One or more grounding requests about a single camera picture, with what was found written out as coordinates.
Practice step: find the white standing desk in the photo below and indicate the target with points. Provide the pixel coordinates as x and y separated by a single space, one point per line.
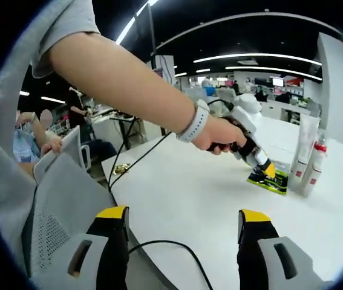
122 113

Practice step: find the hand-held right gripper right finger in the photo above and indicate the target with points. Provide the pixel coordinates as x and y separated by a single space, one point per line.
256 250

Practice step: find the person's left hand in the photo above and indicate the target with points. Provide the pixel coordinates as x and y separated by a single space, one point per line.
219 136

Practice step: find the grey mesh office chair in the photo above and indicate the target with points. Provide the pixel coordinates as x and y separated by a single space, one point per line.
68 196

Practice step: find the green black snack packet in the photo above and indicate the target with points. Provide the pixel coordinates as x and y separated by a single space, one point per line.
275 182

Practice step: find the gold foil packet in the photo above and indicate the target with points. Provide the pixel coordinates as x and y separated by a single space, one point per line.
121 168

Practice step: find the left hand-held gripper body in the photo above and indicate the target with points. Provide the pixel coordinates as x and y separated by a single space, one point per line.
246 117

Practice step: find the long ceiling light strip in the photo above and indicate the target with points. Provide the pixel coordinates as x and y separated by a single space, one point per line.
129 27

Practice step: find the white plastic chair back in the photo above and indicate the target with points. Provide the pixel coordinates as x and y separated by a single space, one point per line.
71 145

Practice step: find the white wrist band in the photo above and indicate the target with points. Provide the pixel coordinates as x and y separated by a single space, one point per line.
194 124

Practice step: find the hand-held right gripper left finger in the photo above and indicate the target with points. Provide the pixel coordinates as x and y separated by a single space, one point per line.
110 241

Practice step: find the white skincare squeeze tube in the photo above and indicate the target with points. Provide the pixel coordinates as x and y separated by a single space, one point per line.
308 136

